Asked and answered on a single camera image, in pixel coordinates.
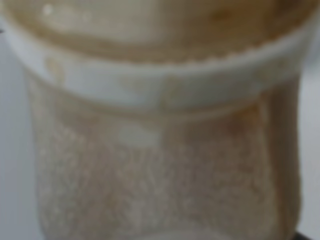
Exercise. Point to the pink label drink bottle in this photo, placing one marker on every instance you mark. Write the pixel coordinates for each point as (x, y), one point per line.
(164, 119)

